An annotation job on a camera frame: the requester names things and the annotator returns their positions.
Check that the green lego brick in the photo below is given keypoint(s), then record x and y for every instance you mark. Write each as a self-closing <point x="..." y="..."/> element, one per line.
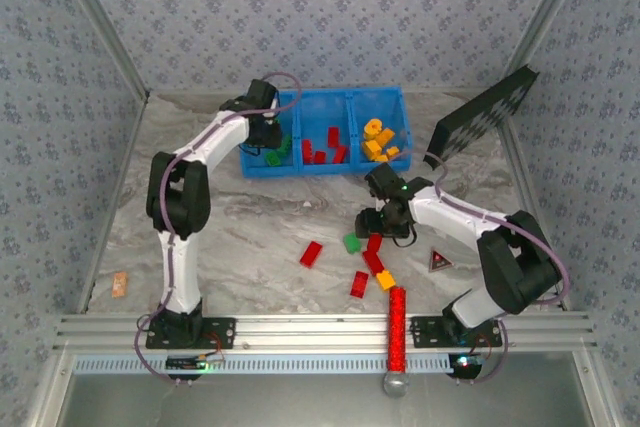
<point x="285" y="144"/>
<point x="351" y="243"/>
<point x="272" y="158"/>

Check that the orange lego brick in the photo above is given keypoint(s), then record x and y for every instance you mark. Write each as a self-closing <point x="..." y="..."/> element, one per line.
<point x="385" y="136"/>

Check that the round yellow lego piece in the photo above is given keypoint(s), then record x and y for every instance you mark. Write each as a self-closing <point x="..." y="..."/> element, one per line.
<point x="372" y="127"/>

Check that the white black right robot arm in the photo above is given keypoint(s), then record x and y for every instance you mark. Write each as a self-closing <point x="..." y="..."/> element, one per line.
<point x="450" y="212"/>

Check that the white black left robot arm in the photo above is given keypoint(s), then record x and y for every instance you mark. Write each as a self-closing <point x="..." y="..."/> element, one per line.
<point x="180" y="267"/>

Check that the blue three-compartment bin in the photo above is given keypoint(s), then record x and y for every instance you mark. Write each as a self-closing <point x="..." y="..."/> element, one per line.
<point x="320" y="107"/>

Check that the red triangle sign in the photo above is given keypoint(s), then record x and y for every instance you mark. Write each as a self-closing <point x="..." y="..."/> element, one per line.
<point x="439" y="262"/>

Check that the red glitter cylinder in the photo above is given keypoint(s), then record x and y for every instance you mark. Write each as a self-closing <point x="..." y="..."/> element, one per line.
<point x="398" y="329"/>

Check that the black patterned board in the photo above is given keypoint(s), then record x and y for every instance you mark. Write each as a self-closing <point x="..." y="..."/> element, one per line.
<point x="480" y="112"/>

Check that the right round circuit board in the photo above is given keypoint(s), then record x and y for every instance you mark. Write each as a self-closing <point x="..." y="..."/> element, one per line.
<point x="465" y="365"/>

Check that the silver round knob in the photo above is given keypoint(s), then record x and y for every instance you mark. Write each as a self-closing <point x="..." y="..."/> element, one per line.
<point x="396" y="384"/>

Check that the orange paper label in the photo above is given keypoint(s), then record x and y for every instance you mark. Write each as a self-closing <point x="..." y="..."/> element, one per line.
<point x="120" y="284"/>

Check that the grey metal sheet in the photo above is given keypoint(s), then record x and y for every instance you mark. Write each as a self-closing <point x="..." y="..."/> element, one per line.
<point x="300" y="407"/>

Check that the left circuit board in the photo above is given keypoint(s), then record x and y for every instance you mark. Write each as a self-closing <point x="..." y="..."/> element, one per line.
<point x="192" y="362"/>

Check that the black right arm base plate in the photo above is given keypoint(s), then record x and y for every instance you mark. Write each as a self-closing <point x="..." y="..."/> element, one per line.
<point x="425" y="333"/>

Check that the aluminium mounting rail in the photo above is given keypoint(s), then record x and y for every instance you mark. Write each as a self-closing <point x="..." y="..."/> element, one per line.
<point x="310" y="332"/>

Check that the aluminium frame post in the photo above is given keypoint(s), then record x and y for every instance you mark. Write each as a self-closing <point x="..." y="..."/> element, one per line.
<point x="550" y="12"/>
<point x="100" y="22"/>

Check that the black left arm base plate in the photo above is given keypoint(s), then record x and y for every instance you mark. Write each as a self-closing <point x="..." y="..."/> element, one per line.
<point x="220" y="333"/>

